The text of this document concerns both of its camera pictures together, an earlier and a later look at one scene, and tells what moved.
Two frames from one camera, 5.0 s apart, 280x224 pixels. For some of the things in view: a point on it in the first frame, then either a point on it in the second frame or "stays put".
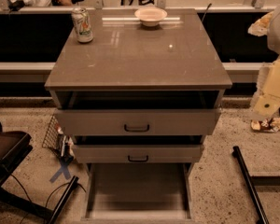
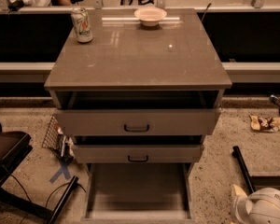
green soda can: x=82 y=25 stays put
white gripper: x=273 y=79 -> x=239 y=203
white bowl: x=150 y=16 stays put
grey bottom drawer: x=137 y=193 stays put
